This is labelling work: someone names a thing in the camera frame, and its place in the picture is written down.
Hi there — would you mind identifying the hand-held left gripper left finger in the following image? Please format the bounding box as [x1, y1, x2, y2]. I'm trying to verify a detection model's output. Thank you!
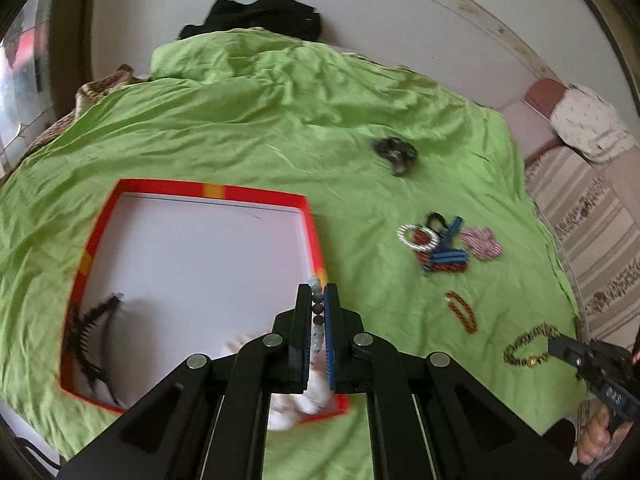
[57, 284, 311, 480]

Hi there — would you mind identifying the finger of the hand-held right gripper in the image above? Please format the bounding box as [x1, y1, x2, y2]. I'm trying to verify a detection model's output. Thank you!
[547, 335, 591, 371]

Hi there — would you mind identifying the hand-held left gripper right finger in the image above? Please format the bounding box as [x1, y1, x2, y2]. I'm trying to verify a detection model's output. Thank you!
[322, 284, 586, 480]

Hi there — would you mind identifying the pale beaded bracelet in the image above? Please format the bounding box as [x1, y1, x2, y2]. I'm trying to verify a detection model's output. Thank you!
[308, 275, 327, 361]

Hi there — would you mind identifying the leopard print scrunchie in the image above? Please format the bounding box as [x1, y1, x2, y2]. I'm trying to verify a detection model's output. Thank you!
[503, 323, 561, 369]

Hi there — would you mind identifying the red bead bracelet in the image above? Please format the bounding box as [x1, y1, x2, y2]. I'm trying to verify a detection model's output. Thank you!
[443, 290, 479, 334]

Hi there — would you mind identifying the white pearl bracelet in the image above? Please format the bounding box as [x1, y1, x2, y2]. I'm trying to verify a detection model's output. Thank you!
[398, 223, 440, 254]

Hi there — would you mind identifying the red cardboard box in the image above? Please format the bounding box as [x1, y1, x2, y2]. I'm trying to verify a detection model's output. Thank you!
[60, 178, 352, 429]

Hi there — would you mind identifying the pink plaid scrunchie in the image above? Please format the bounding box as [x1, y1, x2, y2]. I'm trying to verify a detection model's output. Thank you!
[459, 226, 504, 261]

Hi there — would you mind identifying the person's right hand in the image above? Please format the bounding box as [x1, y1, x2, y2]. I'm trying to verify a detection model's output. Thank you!
[575, 405, 621, 467]

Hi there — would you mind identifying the white dotted scrunchie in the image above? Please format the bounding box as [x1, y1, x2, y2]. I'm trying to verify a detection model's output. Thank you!
[225, 337, 335, 432]

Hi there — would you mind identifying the striped sofa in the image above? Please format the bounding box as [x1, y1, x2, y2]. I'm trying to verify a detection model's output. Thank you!
[500, 77, 640, 361]

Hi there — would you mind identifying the dark grey scrunchie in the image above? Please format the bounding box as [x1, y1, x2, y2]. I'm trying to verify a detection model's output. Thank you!
[372, 136, 417, 177]

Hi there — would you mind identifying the black hair claw clip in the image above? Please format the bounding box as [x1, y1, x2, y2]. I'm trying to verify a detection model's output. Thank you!
[64, 293, 124, 407]

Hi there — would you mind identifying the green blanket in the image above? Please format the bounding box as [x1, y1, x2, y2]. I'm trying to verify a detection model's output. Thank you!
[0, 27, 585, 480]

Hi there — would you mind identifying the white printed pillow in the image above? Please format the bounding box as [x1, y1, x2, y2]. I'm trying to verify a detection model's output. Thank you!
[550, 83, 639, 164]

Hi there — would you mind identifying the black cloth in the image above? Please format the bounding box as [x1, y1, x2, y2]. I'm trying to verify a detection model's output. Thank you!
[179, 0, 322, 41]

